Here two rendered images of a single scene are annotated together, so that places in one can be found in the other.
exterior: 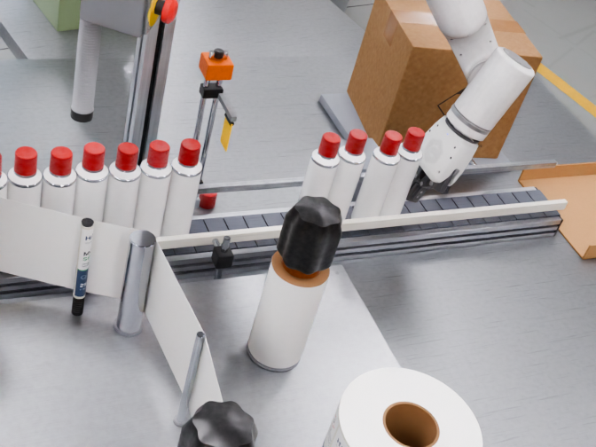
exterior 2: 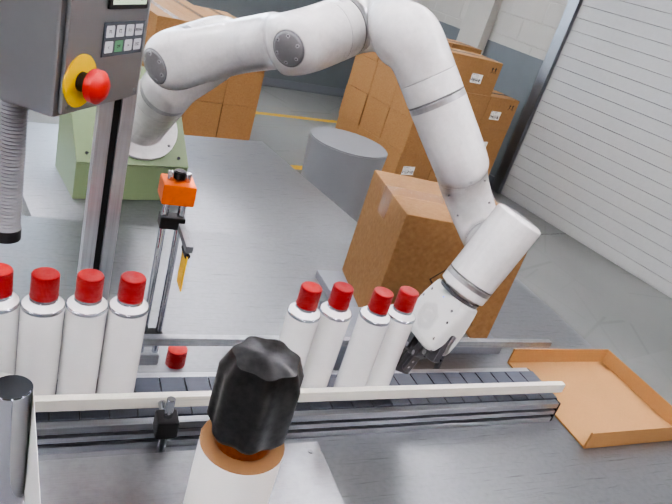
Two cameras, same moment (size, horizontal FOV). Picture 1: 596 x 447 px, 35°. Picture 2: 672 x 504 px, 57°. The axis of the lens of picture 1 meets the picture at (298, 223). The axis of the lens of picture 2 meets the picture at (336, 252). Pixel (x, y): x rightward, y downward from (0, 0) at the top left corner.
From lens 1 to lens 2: 0.74 m
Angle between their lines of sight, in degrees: 14
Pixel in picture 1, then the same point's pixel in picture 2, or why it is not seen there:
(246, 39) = (254, 222)
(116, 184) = (26, 319)
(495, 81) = (498, 236)
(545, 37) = not seen: hidden behind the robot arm
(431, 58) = (424, 229)
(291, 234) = (222, 390)
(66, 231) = not seen: outside the picture
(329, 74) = (327, 256)
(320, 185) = (296, 344)
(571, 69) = not seen: hidden behind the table
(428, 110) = (420, 283)
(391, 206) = (379, 375)
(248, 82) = (248, 255)
